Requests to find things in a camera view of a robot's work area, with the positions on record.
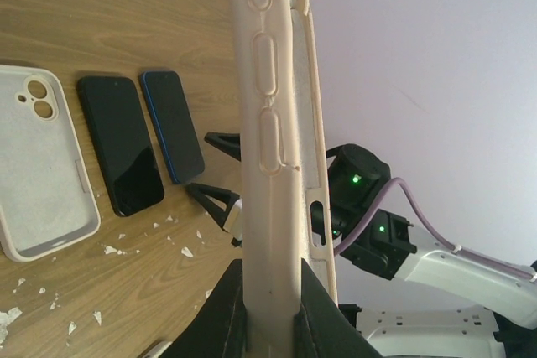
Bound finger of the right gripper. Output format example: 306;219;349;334
186;183;240;232
204;132;241;161

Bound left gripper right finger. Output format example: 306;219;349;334
293;260;381;358

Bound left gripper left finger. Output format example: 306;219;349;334
165;259;247;358

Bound white phone face down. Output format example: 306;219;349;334
230;0;337;357

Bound blue smartphone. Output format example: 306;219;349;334
139;70;205;184

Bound black smartphone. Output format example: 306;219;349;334
76;75;164;217

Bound beige phone case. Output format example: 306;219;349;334
1;65;101;262

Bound beige phone with ring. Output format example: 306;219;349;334
142;341;171;358

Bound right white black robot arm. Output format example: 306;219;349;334
310;143;536;357

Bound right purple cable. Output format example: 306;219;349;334
333;177;537;282

